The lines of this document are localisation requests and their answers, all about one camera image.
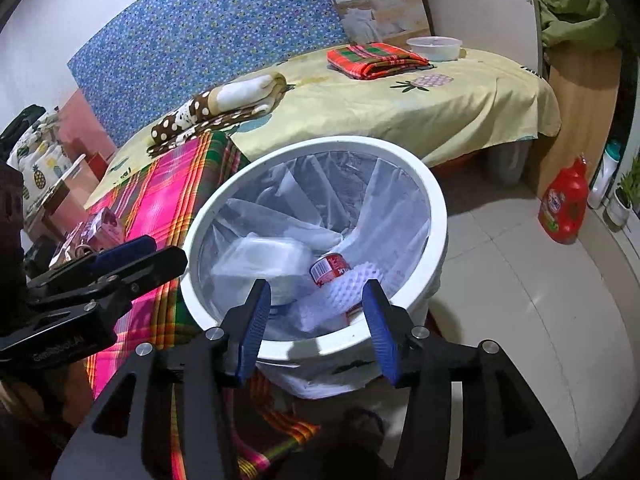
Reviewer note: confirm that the black bag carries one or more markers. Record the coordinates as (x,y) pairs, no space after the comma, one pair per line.
(20,122)

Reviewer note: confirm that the red detergent bottle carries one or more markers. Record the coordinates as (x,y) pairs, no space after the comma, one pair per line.
(562,205)

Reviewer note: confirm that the white plastic bag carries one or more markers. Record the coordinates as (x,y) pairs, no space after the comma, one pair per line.
(260,260)

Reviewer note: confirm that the small potted plant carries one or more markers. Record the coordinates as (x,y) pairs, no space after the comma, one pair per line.
(622,200)

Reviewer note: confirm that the small white foam net sleeve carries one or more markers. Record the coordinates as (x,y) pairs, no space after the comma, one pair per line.
(356,282)

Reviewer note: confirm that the wooden board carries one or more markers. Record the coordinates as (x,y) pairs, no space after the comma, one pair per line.
(580,110)

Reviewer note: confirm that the white panel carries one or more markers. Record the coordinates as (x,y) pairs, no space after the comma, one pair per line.
(480,15)

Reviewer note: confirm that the blue floral headboard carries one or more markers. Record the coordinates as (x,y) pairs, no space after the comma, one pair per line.
(200,35)

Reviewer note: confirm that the brown polka dot rolled blanket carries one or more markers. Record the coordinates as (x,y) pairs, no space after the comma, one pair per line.
(230,95)

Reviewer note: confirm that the translucent bin liner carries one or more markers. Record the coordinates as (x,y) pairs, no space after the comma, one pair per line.
(350,195)

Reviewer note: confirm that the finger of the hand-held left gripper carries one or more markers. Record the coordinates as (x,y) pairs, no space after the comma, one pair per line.
(125,254)
(155,266)

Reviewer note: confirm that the bedding package box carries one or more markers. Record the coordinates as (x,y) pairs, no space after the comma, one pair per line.
(370,15)

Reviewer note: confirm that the white plastic bowl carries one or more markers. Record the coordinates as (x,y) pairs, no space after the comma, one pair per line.
(432,49)

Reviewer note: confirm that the yellow pineapple print bed sheet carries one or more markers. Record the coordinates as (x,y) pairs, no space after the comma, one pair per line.
(375,110)

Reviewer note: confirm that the red cartoon face can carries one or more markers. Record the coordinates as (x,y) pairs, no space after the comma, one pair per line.
(327,267)

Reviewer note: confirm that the brown polka dot folded blanket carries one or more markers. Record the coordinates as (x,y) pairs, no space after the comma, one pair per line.
(175,140)

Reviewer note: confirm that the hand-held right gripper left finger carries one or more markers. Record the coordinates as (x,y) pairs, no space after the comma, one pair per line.
(255,330)

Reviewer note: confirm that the white round trash bin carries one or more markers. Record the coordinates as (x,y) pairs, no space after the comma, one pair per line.
(400,170)

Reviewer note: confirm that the pink green plaid tablecloth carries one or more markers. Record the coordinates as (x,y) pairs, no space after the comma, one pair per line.
(160,200)

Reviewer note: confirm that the pineapple print bundle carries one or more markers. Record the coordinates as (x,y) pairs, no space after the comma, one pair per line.
(40,165)

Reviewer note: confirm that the folded red plaid cloth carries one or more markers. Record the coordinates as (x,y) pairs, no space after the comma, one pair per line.
(375,60)

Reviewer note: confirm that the large white foam net sleeve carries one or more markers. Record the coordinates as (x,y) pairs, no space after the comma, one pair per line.
(320,310)

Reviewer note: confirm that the purple white small carton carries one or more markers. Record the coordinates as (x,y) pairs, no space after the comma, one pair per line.
(105,225)

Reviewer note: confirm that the green curtain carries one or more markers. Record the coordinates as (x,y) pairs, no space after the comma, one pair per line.
(575,10)

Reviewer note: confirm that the white bottle teal cap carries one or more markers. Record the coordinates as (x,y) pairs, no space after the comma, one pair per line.
(602,175)

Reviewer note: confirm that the grey storage box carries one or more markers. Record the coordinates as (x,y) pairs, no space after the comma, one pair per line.
(505,162)

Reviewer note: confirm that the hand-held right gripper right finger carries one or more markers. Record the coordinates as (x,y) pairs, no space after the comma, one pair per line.
(381,332)

